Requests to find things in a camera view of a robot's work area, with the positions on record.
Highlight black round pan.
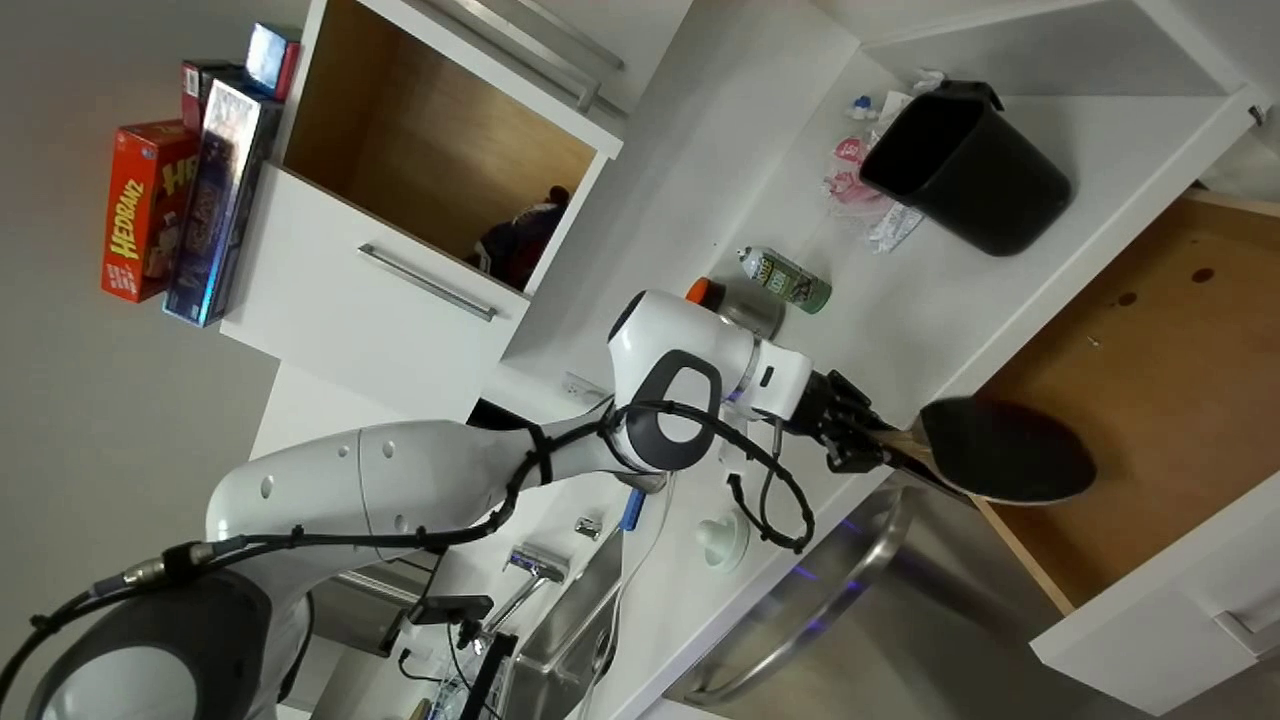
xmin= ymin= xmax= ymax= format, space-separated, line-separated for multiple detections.
xmin=863 ymin=393 xmax=1101 ymax=513

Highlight black landfill bin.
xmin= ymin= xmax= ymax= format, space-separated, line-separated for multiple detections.
xmin=856 ymin=77 xmax=1081 ymax=260

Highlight dark blue board game box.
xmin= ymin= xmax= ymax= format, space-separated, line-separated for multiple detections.
xmin=159 ymin=77 xmax=287 ymax=331

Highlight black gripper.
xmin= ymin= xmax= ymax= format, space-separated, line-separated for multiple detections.
xmin=790 ymin=373 xmax=896 ymax=477

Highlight white wall cabinet wood interior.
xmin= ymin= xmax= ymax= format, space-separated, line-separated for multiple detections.
xmin=214 ymin=0 xmax=632 ymax=427

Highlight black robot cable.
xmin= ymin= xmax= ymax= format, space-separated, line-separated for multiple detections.
xmin=0 ymin=394 xmax=819 ymax=671

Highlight maroon board game box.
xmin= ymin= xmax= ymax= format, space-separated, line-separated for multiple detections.
xmin=180 ymin=54 xmax=256 ymax=137

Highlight pink sachets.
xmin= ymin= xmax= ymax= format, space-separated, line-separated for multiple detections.
xmin=824 ymin=131 xmax=892 ymax=213

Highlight small blue game box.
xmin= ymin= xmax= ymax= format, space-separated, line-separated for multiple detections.
xmin=245 ymin=19 xmax=304 ymax=105

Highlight red board game box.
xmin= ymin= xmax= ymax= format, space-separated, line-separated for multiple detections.
xmin=98 ymin=120 xmax=204 ymax=307

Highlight white blue package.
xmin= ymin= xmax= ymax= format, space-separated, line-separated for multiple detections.
xmin=505 ymin=541 xmax=577 ymax=589

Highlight white drawer wood interior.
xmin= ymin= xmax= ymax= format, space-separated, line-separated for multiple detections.
xmin=922 ymin=189 xmax=1280 ymax=720

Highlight black device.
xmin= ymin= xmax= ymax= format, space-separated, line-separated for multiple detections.
xmin=465 ymin=393 xmax=535 ymax=430

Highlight white cabinet door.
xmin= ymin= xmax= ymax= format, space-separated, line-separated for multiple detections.
xmin=383 ymin=0 xmax=632 ymax=128

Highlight white sachets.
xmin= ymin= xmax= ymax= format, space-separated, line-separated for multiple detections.
xmin=863 ymin=202 xmax=927 ymax=260

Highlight small steel pot orange lid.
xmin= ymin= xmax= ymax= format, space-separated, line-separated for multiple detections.
xmin=678 ymin=271 xmax=790 ymax=343

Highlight steel drawer bar handle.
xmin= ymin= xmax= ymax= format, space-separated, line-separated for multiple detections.
xmin=1219 ymin=589 xmax=1280 ymax=660

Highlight small white creamer cups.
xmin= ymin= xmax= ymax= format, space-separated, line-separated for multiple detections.
xmin=840 ymin=73 xmax=947 ymax=137

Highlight dark maroon object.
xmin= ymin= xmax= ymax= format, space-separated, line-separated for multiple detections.
xmin=465 ymin=185 xmax=577 ymax=297

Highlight steel box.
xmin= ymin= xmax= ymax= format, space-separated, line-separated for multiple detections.
xmin=496 ymin=513 xmax=632 ymax=720

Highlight steel cabinet bar handle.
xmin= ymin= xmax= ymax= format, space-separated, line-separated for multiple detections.
xmin=357 ymin=240 xmax=507 ymax=327

